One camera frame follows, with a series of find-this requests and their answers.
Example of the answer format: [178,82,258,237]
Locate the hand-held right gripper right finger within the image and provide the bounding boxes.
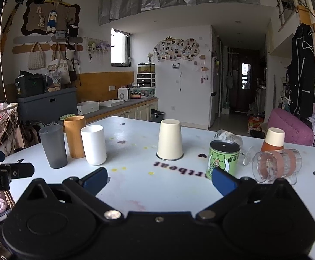
[195,167,307,221]

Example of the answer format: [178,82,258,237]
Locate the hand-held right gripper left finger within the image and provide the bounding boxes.
[17,167,125,223]

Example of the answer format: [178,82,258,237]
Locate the white cup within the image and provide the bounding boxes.
[81,125,107,166]

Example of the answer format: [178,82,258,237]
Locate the grey cup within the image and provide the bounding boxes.
[38,124,68,169]

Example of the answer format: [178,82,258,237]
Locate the brown wooden cup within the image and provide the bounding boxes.
[63,115,87,159]

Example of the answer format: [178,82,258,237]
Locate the clear cup with brown bands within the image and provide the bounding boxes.
[251,149,302,184]

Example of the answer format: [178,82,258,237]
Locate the orange cup with cream base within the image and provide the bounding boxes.
[260,127,286,152]

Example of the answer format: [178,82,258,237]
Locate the green printed can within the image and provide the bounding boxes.
[205,140,241,181]

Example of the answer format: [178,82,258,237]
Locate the wicker basket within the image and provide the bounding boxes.
[0,102,19,153]

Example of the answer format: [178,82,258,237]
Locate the clear stemmed glass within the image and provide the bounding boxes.
[242,146,256,166]

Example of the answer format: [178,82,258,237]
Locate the colourful cardboard box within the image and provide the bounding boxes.
[248,113,265,135]

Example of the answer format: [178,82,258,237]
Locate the grey storage box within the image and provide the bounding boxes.
[16,87,78,124]

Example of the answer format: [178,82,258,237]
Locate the white shallow box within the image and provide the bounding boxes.
[99,99,125,108]
[77,101,100,115]

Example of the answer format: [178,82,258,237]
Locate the black bag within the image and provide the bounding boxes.
[15,71,45,98]

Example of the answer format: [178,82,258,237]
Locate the cream counter cabinet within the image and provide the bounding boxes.
[77,97,158,123]

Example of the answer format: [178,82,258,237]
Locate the purple armchair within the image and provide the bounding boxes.
[266,107,315,147]

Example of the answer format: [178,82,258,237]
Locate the black bucket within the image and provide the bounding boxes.
[150,109,166,123]

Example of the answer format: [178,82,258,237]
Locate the white small appliance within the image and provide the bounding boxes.
[117,87,131,101]

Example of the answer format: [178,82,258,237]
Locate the dark entrance door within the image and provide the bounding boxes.
[237,54,260,113]

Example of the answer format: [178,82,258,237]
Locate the white knitted bag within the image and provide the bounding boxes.
[27,42,47,70]

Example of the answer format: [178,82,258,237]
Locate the canvas tote bag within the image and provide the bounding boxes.
[47,43,72,85]

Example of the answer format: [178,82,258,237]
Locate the plastic drawer unit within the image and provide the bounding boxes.
[136,73,157,89]

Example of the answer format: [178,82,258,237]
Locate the glass fish tank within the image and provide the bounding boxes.
[137,63,156,74]

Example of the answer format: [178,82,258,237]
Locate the black jacket with white trim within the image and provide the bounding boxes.
[286,24,315,119]

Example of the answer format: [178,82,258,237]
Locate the window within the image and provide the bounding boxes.
[110,28,132,67]

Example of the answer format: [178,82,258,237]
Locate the cloud-shaped photo board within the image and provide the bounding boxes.
[153,36,200,62]

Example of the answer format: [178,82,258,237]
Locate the brown wall board with dolls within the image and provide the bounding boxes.
[21,0,81,36]

